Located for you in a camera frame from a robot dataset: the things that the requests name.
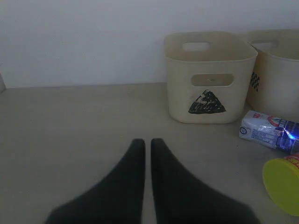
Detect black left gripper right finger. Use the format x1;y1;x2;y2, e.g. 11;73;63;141
150;138;260;224

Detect cream bin triangle mark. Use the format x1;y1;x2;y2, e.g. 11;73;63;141
164;31;258;124

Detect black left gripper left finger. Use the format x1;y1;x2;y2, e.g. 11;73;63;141
45;139;145;224

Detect white blue milk carton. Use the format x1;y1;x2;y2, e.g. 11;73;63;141
239;111;299;154

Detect cream bin square mark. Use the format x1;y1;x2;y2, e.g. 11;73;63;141
244;29;299;122

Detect yellow chips can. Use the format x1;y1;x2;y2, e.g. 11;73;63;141
262;154;299;217

